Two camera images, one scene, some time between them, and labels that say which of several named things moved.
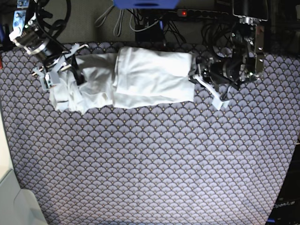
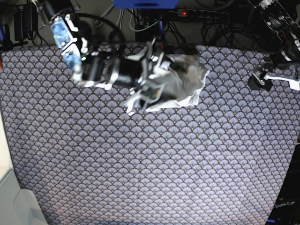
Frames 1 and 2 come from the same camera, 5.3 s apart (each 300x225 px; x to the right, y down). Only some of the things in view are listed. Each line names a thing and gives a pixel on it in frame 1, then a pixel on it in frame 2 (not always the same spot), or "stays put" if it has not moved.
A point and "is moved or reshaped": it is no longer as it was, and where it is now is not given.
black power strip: [199, 13] stays put
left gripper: [57, 53] -> [127, 71]
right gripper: [219, 72] -> [268, 61]
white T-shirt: [126, 78] is moved or reshaped
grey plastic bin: [18, 206] stays put
